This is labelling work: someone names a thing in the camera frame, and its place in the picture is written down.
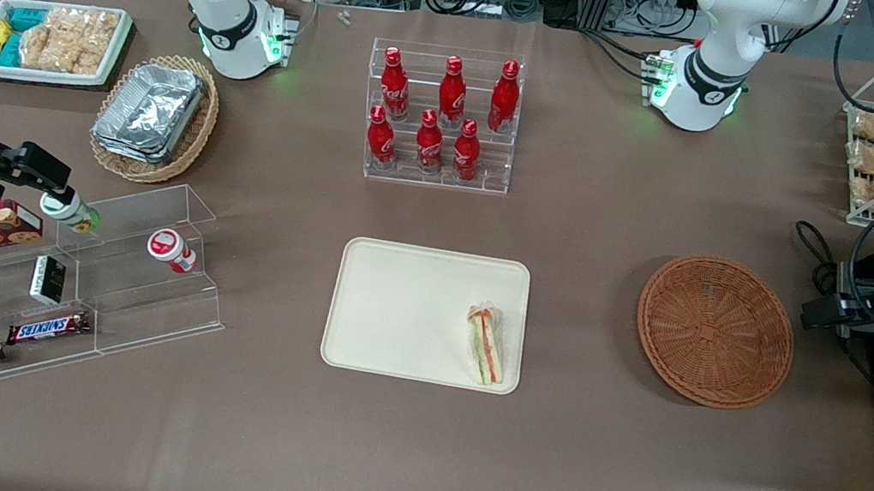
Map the triangle sandwich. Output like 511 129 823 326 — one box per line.
457 299 514 389

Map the aluminium foil tray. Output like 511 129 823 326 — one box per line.
90 56 208 162
90 129 171 168

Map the brown wicker basket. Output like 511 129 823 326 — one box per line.
625 246 806 419

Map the light wicker basket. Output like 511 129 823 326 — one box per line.
84 44 227 193

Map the cream plastic serving tray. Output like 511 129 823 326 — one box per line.
317 232 537 398

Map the green-lidded snack cup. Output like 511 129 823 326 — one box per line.
37 189 104 237

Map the white rectangular snack bin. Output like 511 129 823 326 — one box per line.
0 0 135 99

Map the small black carton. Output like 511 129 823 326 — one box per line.
28 253 69 308

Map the teal snack packet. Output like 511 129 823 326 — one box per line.
6 4 49 37
0 32 26 69

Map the clear bag of crackers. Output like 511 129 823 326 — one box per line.
17 20 74 75
39 4 123 79

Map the red-lidded snack cup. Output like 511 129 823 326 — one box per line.
143 225 201 277

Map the clear acrylic stepped display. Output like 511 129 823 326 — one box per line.
0 156 245 430

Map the red cola bottle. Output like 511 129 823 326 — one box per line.
448 117 486 183
411 107 451 176
362 105 404 171
485 57 526 136
433 54 473 133
374 45 419 123

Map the clear acrylic bottle rack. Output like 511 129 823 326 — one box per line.
352 33 529 199

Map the black looped table cable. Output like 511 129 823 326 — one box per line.
786 219 849 299

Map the black left base cable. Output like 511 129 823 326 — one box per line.
576 27 663 84

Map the coiled grey cable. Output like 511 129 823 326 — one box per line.
501 0 541 23

